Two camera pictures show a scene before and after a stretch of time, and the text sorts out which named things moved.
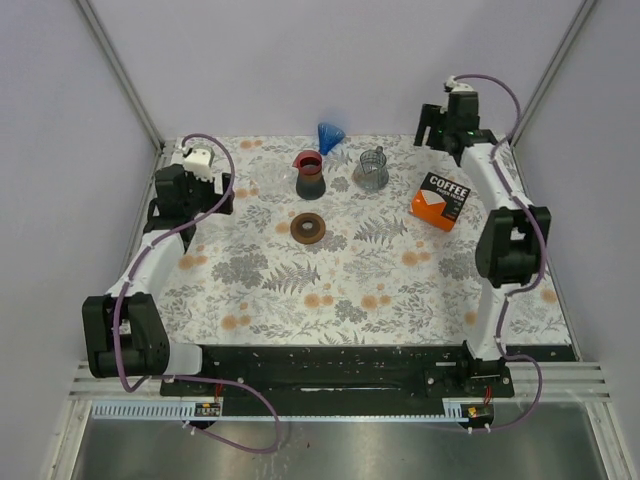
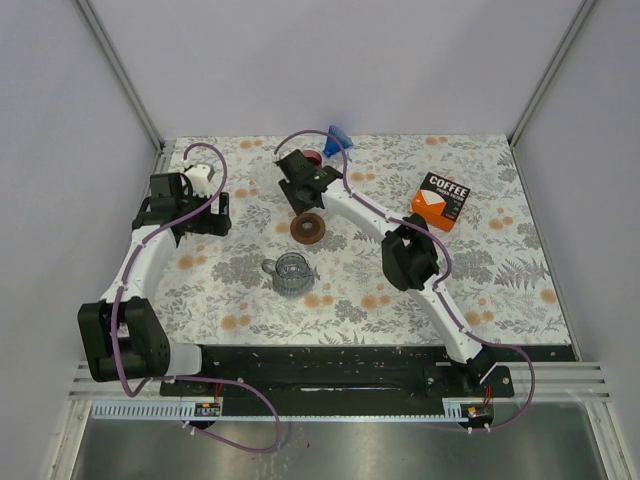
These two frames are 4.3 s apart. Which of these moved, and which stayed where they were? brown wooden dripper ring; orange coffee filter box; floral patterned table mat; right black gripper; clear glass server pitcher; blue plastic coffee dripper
Moved: clear glass server pitcher; blue plastic coffee dripper; right black gripper
Stayed: orange coffee filter box; brown wooden dripper ring; floral patterned table mat
